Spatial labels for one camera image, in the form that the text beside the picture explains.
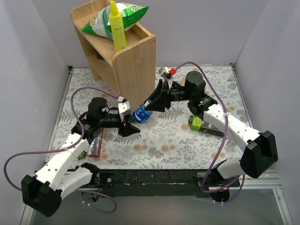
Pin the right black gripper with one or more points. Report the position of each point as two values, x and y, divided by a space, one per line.
167 96

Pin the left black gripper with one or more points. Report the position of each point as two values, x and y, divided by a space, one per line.
123 123

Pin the small blue cap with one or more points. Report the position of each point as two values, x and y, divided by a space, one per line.
147 103

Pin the blue label water bottle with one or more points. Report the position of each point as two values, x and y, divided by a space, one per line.
140 115

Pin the clear plastic bottle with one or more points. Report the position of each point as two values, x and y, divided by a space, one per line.
154 117

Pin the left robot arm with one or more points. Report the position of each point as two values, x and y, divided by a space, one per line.
79 139

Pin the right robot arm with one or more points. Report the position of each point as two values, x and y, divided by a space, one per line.
259 149

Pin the beige soap pump bottle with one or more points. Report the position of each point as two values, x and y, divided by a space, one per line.
182 82

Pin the yellow squeeze bottle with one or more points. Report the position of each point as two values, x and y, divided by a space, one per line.
117 27

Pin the red white snack packet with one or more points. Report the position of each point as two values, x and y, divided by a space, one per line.
95 146

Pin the wooden shelf unit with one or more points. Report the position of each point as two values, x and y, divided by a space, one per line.
129 72

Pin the green black product box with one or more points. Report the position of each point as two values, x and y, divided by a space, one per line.
199 125

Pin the purple candy packet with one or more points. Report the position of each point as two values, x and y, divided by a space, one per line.
82 155

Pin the small clear cup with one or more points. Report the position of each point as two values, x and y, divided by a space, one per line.
231 144

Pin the green chip bag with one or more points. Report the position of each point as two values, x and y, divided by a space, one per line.
100 23

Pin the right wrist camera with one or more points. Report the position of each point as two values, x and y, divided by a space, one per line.
166 72

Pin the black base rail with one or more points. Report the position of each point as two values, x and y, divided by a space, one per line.
114 183

